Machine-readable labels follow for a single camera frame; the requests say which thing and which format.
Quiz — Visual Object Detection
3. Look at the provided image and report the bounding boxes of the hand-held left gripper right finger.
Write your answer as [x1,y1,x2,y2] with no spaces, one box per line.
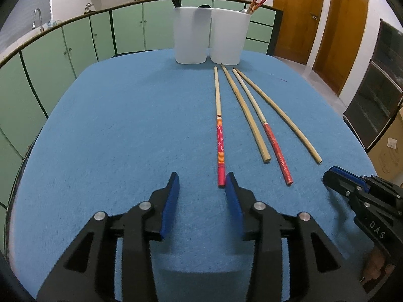
[224,172,369,302]

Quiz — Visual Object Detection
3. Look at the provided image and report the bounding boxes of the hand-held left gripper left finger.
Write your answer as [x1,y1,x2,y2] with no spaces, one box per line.
[36,172,181,302]

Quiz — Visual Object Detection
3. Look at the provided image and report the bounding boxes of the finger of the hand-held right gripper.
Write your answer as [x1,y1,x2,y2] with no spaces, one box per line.
[332,166,403,199]
[322,171,362,203]

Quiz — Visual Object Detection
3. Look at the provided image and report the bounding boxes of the plain bamboo chopstick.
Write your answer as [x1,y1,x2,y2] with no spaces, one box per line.
[236,68,323,164]
[220,63,271,164]

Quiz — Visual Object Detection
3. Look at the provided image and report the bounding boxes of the red-handled wooden chopstick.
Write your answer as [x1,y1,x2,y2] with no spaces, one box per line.
[232,69,293,186]

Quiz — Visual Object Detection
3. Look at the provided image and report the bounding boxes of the red floral wooden chopstick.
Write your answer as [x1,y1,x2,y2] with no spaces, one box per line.
[214,66,226,187]

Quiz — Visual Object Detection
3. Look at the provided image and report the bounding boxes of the white double utensil holder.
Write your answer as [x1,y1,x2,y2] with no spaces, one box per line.
[174,6,251,65]

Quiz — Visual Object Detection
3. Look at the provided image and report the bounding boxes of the person's right hand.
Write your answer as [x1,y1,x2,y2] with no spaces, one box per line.
[362,248,388,287]

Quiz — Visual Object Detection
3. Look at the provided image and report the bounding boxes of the cardboard box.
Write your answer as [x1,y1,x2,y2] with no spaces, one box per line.
[367,107,403,189]

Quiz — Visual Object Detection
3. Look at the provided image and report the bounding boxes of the dark glass cabinet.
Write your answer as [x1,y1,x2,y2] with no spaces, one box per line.
[343,19,403,152]

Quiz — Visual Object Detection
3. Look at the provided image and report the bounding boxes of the blue felt table mat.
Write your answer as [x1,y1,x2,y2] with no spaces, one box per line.
[8,49,378,302]

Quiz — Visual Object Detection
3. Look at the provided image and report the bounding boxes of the plain wooden door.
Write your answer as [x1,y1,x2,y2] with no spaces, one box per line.
[312,0,370,96]

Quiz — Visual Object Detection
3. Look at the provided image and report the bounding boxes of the metal sink faucet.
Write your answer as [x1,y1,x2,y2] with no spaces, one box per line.
[33,8,44,33]

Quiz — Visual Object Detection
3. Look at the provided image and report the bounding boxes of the wooden door with handle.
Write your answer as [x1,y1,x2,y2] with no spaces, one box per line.
[272,0,326,66]

